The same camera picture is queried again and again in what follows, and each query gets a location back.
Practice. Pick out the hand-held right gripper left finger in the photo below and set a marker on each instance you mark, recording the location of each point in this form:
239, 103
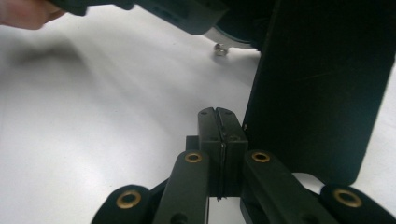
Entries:
210, 146

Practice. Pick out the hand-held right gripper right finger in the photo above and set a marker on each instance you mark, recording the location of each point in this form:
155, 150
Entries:
234, 140

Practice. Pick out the oval silver picture frame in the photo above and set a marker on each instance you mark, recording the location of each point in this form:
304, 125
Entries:
314, 93

